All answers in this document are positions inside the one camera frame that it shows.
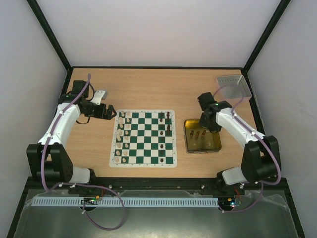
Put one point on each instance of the light blue slotted cable duct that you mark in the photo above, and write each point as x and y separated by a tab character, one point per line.
127	202

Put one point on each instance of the silver pink tin lid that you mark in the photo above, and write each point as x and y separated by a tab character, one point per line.
233	87

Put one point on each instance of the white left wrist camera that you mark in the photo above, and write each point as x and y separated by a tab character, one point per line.
99	96

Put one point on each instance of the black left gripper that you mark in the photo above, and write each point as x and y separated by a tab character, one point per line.
108	116

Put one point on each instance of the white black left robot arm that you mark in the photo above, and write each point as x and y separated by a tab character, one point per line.
48	159

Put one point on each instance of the black aluminium front rail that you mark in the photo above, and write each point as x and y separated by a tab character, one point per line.
203	186

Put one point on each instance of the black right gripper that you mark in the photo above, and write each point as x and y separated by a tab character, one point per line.
209	123

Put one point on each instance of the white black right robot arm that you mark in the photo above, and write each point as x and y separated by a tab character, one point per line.
261	157

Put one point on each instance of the gold square tin box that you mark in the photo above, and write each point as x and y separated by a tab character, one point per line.
199	139

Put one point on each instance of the green white chess board mat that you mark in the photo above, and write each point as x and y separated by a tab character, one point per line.
136	141

